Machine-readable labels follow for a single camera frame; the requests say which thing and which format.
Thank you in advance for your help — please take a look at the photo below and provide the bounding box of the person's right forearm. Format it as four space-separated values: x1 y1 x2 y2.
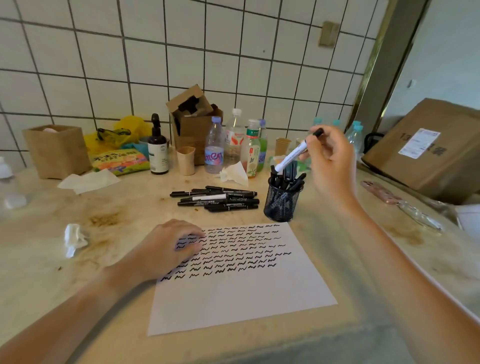
326 193 480 364

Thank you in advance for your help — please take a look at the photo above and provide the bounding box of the white marker with black cap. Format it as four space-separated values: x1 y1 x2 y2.
275 128 325 174

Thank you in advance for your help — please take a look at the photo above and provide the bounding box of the colourful snack packet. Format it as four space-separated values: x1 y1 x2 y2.
92 148 151 177

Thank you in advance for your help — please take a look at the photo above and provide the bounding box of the pile of black markers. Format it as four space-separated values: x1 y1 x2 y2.
170 185 260 213

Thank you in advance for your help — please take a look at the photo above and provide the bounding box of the crumpled clear plastic wrap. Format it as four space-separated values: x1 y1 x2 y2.
64 224 90 259

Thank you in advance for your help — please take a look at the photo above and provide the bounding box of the large flat cardboard box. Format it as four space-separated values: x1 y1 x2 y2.
362 98 480 205

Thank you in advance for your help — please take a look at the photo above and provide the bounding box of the person's right hand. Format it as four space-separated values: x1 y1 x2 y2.
299 125 359 204

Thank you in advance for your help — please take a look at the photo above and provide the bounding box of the clear plastic wrapper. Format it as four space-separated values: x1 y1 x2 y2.
397 200 445 232

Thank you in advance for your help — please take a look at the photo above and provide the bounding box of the beige wall plate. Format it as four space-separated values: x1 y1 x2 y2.
318 21 341 48

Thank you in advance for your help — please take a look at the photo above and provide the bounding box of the black bag strap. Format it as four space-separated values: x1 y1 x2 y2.
363 132 385 154

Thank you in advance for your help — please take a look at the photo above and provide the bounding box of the gold door frame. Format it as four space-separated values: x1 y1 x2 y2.
347 0 432 133

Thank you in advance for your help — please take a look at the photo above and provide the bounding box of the dark spray bottle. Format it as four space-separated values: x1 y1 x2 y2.
147 113 170 175

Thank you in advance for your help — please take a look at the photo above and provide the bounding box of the black mesh pen holder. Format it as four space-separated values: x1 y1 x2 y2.
263 176 303 223

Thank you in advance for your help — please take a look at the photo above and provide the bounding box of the white container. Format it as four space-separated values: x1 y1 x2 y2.
455 204 480 241

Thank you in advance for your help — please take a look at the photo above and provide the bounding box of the clear plastic bottle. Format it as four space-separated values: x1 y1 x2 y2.
0 157 29 222

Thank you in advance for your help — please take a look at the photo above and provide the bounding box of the green bottle with blue cap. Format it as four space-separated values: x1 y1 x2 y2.
257 119 269 172

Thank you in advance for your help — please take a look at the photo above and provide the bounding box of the yellow plastic bag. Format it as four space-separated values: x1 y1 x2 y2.
83 115 153 156

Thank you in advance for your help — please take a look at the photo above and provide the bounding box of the brown paper bag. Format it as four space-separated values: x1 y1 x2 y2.
22 124 93 180

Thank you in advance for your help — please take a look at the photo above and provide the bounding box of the pink phone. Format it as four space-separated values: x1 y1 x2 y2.
361 180 404 205

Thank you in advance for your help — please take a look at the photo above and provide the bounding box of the white paper sheet with squiggles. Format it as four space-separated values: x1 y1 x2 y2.
147 222 338 337

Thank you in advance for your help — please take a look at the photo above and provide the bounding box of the person's left hand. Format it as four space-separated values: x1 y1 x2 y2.
106 219 206 290

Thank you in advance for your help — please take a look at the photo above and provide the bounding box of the bunch of black markers upright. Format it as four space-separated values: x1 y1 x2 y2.
270 160 307 193

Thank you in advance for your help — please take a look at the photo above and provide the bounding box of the clear bottle with red label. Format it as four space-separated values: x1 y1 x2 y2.
224 108 247 166

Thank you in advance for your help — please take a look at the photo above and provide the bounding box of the crumpled white tissue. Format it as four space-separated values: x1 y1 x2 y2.
219 161 250 187

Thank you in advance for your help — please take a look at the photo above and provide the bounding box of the clear bottle with purple label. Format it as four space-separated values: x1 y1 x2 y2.
204 116 226 174

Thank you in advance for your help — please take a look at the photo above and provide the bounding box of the green tea bottle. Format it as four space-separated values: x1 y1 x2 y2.
240 119 262 178

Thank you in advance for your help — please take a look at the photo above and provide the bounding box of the beige paper cup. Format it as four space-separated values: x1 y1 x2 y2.
176 146 196 176

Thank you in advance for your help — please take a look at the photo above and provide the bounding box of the person's left forearm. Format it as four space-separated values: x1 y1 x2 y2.
0 264 130 364

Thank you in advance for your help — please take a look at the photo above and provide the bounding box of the flat white tissue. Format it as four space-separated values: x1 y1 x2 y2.
57 169 121 195

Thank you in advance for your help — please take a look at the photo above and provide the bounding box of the open small cardboard box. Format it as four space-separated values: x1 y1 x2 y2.
166 84 224 166

